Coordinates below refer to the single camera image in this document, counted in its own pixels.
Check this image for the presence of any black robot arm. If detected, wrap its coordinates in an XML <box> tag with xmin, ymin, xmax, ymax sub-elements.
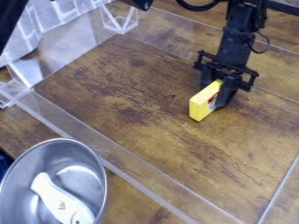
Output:
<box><xmin>174</xmin><ymin>0</ymin><xmax>277</xmax><ymax>108</ymax></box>

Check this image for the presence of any silver metal bowl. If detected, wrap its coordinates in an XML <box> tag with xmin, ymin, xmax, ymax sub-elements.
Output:
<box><xmin>0</xmin><ymin>138</ymin><xmax>108</xmax><ymax>224</ymax></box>

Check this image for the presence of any cream wooden fish toy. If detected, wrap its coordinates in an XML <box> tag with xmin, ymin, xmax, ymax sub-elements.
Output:
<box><xmin>30</xmin><ymin>172</ymin><xmax>96</xmax><ymax>224</ymax></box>

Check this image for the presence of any black cable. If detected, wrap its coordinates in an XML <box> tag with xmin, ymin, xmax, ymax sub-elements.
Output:
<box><xmin>248</xmin><ymin>29</ymin><xmax>270</xmax><ymax>55</ymax></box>

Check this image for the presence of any grey brick pattern cloth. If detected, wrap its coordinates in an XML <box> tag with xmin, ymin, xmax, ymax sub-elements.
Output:
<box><xmin>0</xmin><ymin>0</ymin><xmax>113</xmax><ymax>67</ymax></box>

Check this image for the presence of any blue object at edge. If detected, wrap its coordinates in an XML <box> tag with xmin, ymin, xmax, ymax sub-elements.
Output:
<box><xmin>0</xmin><ymin>155</ymin><xmax>9</xmax><ymax>182</ymax></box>

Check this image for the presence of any clear acrylic barrier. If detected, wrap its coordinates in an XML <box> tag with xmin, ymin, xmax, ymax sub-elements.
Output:
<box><xmin>0</xmin><ymin>0</ymin><xmax>138</xmax><ymax>109</ymax></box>

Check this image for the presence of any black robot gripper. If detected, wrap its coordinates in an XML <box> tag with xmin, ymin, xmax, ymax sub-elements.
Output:
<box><xmin>192</xmin><ymin>25</ymin><xmax>260</xmax><ymax>109</ymax></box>

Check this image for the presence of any yellow butter block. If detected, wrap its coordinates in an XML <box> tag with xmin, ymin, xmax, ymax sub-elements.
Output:
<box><xmin>189</xmin><ymin>80</ymin><xmax>221</xmax><ymax>122</ymax></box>

